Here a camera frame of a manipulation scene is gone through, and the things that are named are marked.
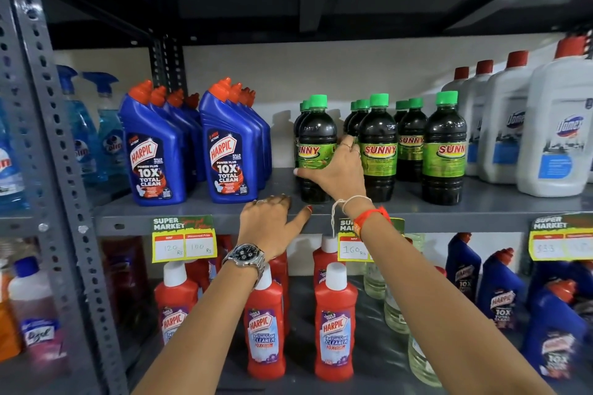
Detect person's right hand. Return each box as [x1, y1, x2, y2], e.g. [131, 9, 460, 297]
[293, 135, 373, 214]

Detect blue toilet cleaner bottle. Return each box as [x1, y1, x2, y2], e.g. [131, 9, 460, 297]
[477, 247, 527, 331]
[521, 279, 590, 382]
[445, 232, 483, 304]
[528, 260, 593, 300]

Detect rows of blue orange-capped bottles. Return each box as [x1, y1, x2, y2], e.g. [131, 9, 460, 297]
[118, 77, 273, 207]

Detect person's right forearm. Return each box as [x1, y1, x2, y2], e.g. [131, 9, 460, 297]
[356, 216, 557, 395]

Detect rows of red white-capped bottles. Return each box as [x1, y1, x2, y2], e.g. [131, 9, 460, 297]
[154, 234, 359, 382]

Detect blue glass cleaner spray bottle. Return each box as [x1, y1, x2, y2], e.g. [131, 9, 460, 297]
[82, 71, 127, 180]
[0, 101, 27, 214]
[57, 64, 102, 185]

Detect silver wristwatch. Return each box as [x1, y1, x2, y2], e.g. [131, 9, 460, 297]
[222, 243, 268, 289]

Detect white thread bracelet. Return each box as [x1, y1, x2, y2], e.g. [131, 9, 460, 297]
[331, 196, 374, 239]

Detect dark red liquid bottle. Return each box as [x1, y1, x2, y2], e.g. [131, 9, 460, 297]
[101, 236, 150, 322]

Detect yellow price tag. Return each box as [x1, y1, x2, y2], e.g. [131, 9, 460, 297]
[528, 213, 593, 262]
[337, 217, 406, 263]
[151, 215, 218, 264]

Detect person's left forearm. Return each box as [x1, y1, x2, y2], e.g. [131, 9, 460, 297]
[132, 262, 261, 395]

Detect red wristband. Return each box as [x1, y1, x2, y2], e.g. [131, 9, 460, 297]
[352, 206, 392, 239]

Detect orange liquid bottle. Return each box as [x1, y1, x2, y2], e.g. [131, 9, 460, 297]
[0, 264, 24, 363]

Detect grey metal shelving rack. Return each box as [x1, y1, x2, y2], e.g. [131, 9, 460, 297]
[0, 0, 593, 395]

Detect rows of green-capped dark bottles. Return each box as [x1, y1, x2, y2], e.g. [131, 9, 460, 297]
[294, 91, 468, 206]

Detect pink liquid blue-capped bottle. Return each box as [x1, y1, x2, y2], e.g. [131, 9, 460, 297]
[8, 256, 66, 364]

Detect white red-capped cleaner bottle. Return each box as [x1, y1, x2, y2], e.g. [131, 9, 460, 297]
[516, 35, 593, 198]
[442, 66, 470, 94]
[478, 50, 534, 185]
[459, 60, 494, 177]

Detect person's left hand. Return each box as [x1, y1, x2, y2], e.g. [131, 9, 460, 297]
[237, 195, 314, 262]

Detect dark floor cleaner bottle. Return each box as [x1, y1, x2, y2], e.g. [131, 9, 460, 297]
[297, 94, 338, 205]

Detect clear pale liquid bottle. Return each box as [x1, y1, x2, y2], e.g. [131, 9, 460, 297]
[384, 286, 411, 335]
[407, 334, 444, 388]
[364, 262, 388, 301]

